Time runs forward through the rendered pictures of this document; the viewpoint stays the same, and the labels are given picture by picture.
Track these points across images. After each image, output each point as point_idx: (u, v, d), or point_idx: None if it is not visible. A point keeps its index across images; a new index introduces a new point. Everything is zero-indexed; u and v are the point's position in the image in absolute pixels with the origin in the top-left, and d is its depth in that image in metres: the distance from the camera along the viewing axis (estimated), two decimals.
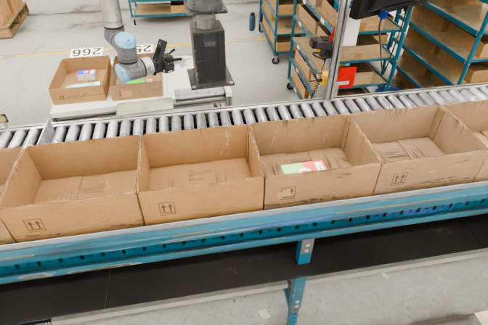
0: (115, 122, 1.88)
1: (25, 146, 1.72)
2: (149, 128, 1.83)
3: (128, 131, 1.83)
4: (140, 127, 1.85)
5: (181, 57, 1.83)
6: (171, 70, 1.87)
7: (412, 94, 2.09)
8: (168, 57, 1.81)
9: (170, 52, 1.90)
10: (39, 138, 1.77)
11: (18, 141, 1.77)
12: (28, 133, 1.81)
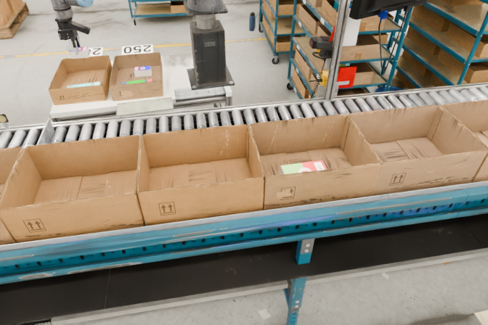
0: (115, 122, 1.88)
1: (25, 146, 1.72)
2: (149, 128, 1.83)
3: (128, 131, 1.83)
4: (140, 127, 1.85)
5: (75, 46, 2.05)
6: (60, 37, 2.02)
7: (412, 94, 2.09)
8: (73, 34, 2.02)
9: (77, 42, 2.10)
10: (39, 138, 1.77)
11: (18, 141, 1.77)
12: (28, 133, 1.81)
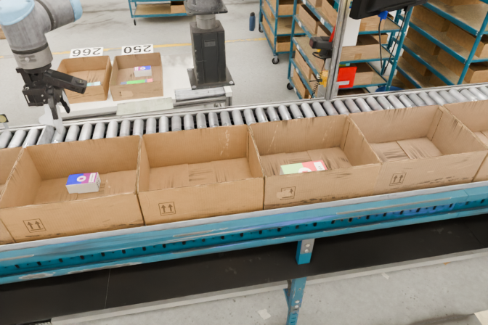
0: (115, 122, 1.88)
1: (25, 146, 1.72)
2: (149, 128, 1.83)
3: (128, 131, 1.83)
4: (140, 127, 1.85)
5: (58, 118, 1.05)
6: (29, 101, 1.04)
7: (412, 94, 2.09)
8: (54, 96, 1.03)
9: (62, 102, 1.13)
10: (39, 138, 1.77)
11: (18, 141, 1.77)
12: (28, 133, 1.81)
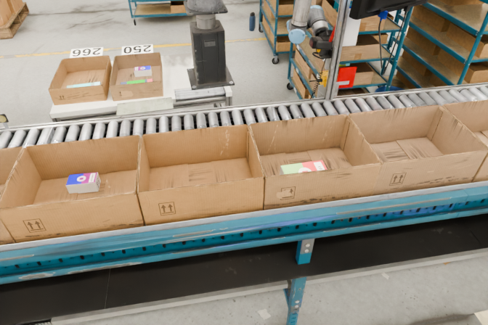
0: (115, 122, 1.88)
1: (25, 146, 1.72)
2: (149, 128, 1.83)
3: (128, 131, 1.83)
4: (140, 127, 1.85)
5: None
6: None
7: (412, 94, 2.09)
8: None
9: None
10: (39, 138, 1.77)
11: (18, 141, 1.77)
12: (28, 133, 1.81)
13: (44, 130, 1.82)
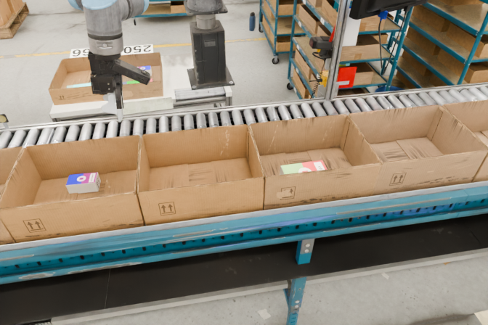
0: (115, 122, 1.88)
1: (25, 146, 1.72)
2: (149, 128, 1.83)
3: (128, 131, 1.83)
4: (140, 127, 1.85)
5: (122, 107, 1.07)
6: (93, 88, 1.04)
7: (412, 94, 2.09)
8: (120, 85, 1.04)
9: None
10: (39, 138, 1.77)
11: (18, 141, 1.77)
12: (28, 133, 1.81)
13: (44, 130, 1.82)
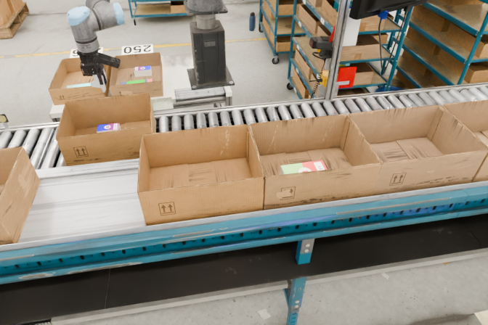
0: None
1: (25, 146, 1.72)
2: None
3: None
4: None
5: (103, 83, 1.64)
6: (83, 72, 1.61)
7: (412, 94, 2.09)
8: (100, 70, 1.60)
9: (102, 75, 1.69)
10: (39, 138, 1.77)
11: (18, 141, 1.77)
12: (28, 133, 1.81)
13: (44, 130, 1.82)
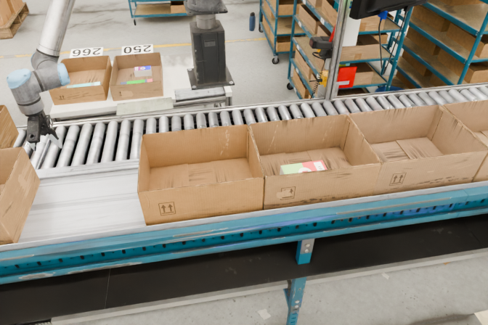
0: None
1: (30, 147, 1.73)
2: (147, 130, 1.83)
3: None
4: (143, 130, 1.87)
5: (28, 142, 1.57)
6: None
7: (412, 94, 2.09)
8: None
9: (53, 140, 1.60)
10: None
11: None
12: None
13: None
